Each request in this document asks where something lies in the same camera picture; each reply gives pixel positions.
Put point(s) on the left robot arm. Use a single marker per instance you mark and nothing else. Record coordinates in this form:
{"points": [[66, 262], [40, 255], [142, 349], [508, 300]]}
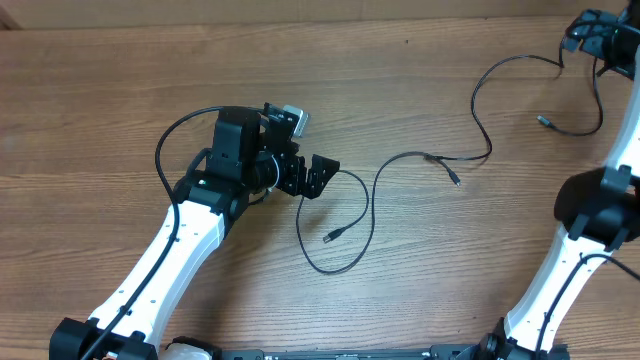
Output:
{"points": [[253, 150]]}

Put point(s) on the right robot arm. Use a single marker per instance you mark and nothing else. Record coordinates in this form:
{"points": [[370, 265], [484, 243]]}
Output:
{"points": [[597, 210]]}

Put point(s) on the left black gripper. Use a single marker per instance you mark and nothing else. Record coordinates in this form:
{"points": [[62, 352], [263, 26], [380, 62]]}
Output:
{"points": [[312, 182]]}

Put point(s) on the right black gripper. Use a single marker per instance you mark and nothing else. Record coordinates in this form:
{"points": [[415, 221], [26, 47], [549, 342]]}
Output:
{"points": [[593, 41]]}

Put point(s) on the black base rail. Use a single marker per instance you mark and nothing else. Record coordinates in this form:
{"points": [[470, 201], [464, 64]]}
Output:
{"points": [[345, 354]]}

